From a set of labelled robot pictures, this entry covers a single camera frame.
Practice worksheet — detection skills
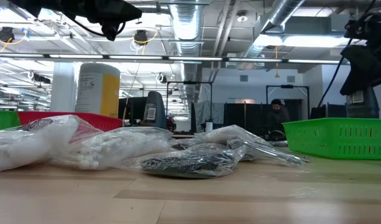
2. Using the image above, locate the dark background monitor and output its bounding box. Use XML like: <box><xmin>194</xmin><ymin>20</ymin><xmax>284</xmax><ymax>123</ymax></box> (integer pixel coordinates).
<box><xmin>117</xmin><ymin>96</ymin><xmax>148</xmax><ymax>128</ymax></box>

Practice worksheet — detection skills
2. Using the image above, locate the dark partition panel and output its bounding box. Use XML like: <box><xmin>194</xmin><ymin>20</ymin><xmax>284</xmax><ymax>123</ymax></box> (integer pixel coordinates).
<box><xmin>223</xmin><ymin>102</ymin><xmax>304</xmax><ymax>139</ymax></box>

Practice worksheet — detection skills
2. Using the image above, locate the upright silver ventilation duct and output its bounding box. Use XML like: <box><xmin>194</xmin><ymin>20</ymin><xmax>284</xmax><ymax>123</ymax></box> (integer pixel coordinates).
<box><xmin>168</xmin><ymin>0</ymin><xmax>204</xmax><ymax>103</ymax></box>

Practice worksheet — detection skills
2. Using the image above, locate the green plastic basket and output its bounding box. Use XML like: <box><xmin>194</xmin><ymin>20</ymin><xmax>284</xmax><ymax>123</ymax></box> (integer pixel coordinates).
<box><xmin>0</xmin><ymin>110</ymin><xmax>21</xmax><ymax>133</ymax></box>
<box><xmin>282</xmin><ymin>117</ymin><xmax>381</xmax><ymax>161</ymax></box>

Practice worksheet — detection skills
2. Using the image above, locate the slanted silver ventilation duct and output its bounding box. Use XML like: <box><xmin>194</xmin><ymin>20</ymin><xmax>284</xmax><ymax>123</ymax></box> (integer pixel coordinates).
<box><xmin>239</xmin><ymin>0</ymin><xmax>306</xmax><ymax>71</ymax></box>

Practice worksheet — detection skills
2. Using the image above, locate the black background rig frame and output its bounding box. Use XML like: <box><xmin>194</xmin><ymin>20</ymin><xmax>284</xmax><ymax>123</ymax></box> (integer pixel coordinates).
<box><xmin>166</xmin><ymin>80</ymin><xmax>213</xmax><ymax>133</ymax></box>
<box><xmin>266</xmin><ymin>84</ymin><xmax>311</xmax><ymax>121</ymax></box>

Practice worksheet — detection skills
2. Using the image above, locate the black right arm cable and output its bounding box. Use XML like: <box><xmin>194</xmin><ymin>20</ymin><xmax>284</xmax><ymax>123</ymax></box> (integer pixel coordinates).
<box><xmin>316</xmin><ymin>0</ymin><xmax>377</xmax><ymax>108</ymax></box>

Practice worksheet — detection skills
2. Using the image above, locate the silver hair clip bag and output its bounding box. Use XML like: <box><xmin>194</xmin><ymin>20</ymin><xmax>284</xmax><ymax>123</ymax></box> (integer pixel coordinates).
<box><xmin>226</xmin><ymin>136</ymin><xmax>311</xmax><ymax>169</ymax></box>
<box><xmin>267</xmin><ymin>139</ymin><xmax>290</xmax><ymax>148</ymax></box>

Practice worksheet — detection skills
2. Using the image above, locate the white building column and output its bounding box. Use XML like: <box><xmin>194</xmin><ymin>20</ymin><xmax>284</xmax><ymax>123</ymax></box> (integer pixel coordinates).
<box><xmin>50</xmin><ymin>61</ymin><xmax>78</xmax><ymax>113</ymax></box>

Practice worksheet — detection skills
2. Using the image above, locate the black hanging cable reel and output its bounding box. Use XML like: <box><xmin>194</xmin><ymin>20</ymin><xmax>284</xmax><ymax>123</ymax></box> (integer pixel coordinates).
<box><xmin>133</xmin><ymin>29</ymin><xmax>149</xmax><ymax>46</ymax></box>
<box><xmin>0</xmin><ymin>26</ymin><xmax>16</xmax><ymax>44</ymax></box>

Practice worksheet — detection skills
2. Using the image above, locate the long light strip bar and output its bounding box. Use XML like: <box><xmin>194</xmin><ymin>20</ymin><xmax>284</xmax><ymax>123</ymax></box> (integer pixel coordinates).
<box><xmin>0</xmin><ymin>52</ymin><xmax>351</xmax><ymax>65</ymax></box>

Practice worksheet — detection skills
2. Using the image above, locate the white and yellow canister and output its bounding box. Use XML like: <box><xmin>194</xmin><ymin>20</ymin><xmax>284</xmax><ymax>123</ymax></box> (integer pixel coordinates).
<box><xmin>75</xmin><ymin>63</ymin><xmax>121</xmax><ymax>119</ymax></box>

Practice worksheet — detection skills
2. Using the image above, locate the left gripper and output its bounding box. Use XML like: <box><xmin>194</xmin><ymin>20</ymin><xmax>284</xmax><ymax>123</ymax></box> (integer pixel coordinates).
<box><xmin>8</xmin><ymin>0</ymin><xmax>143</xmax><ymax>42</ymax></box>

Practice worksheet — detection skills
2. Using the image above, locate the red plastic basket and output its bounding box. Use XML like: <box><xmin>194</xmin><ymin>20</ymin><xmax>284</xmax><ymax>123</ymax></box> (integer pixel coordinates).
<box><xmin>16</xmin><ymin>111</ymin><xmax>123</xmax><ymax>133</ymax></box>

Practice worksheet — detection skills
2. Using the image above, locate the grey hanging cloth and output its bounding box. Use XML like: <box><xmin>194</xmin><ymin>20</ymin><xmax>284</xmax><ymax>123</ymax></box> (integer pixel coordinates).
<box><xmin>192</xmin><ymin>101</ymin><xmax>225</xmax><ymax>133</ymax></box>

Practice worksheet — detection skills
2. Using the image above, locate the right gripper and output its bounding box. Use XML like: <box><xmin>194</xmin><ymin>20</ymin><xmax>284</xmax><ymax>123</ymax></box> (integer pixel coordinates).
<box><xmin>339</xmin><ymin>12</ymin><xmax>381</xmax><ymax>95</ymax></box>

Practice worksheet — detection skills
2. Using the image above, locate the person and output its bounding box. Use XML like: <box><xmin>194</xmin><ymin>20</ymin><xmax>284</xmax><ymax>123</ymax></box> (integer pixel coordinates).
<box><xmin>265</xmin><ymin>98</ymin><xmax>291</xmax><ymax>141</ymax></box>

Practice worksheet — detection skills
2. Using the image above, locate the yellow hanging cord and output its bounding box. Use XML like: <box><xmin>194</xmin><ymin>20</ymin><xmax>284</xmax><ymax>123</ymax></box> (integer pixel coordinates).
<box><xmin>273</xmin><ymin>45</ymin><xmax>280</xmax><ymax>78</ymax></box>

